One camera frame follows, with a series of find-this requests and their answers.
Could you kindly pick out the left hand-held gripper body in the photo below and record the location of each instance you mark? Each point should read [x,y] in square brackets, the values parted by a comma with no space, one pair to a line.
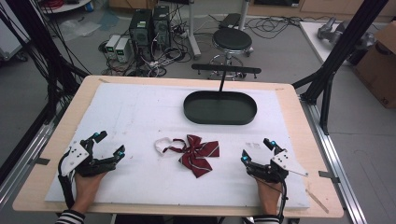
[93,165]

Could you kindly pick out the white foam board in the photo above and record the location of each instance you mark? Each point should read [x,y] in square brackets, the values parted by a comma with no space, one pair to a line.
[140,109]

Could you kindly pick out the white floor board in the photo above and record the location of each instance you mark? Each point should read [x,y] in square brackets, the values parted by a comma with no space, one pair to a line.
[311,37]

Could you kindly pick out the grey machine part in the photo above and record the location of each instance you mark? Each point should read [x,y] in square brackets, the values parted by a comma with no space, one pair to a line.
[333,32]

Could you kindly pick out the black tape strip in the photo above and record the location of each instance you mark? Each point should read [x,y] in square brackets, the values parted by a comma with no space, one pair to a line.
[328,175]
[40,161]

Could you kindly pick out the cardboard box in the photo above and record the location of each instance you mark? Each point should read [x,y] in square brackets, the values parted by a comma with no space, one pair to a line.
[378,68]

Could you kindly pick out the white power supply unit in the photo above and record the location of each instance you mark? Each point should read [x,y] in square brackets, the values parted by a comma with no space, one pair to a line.
[112,45]
[123,49]

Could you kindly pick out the dark red striped bow tie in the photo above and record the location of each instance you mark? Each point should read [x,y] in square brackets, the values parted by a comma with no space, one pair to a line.
[199,154]

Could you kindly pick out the dark flat device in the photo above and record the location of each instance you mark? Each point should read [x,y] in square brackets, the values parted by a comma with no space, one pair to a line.
[230,20]

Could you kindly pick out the black round stool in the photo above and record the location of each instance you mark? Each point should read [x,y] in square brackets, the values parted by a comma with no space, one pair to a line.
[232,39]

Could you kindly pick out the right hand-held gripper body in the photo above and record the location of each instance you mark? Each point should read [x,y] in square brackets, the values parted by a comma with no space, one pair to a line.
[280,166]

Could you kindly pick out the black computer tower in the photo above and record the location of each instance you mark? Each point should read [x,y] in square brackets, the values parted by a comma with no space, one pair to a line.
[140,28]
[162,25]

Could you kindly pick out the black metal frame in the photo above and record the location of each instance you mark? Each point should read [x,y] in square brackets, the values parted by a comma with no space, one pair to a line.
[345,46]
[37,40]

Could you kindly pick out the thin wooden stick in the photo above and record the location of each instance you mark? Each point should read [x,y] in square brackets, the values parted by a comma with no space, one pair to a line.
[317,201]

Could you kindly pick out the person's left hand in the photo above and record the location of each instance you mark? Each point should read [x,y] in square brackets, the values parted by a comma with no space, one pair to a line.
[87,189]

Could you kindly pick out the white desk leg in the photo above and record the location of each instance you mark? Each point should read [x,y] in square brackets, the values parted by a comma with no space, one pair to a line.
[193,34]
[243,14]

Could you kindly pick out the wooden table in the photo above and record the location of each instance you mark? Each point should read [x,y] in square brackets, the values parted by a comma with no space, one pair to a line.
[314,149]

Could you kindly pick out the grey equipment case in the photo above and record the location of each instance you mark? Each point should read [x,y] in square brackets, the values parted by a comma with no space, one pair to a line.
[9,37]

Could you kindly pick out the aluminium rail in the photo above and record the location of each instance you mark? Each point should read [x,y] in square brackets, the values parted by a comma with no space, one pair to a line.
[28,155]
[336,174]

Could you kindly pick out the person's right hand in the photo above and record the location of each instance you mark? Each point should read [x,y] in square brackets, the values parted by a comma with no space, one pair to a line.
[267,196]

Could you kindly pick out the black oval tray hanger stand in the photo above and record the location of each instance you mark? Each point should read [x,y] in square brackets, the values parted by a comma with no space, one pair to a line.
[218,109]

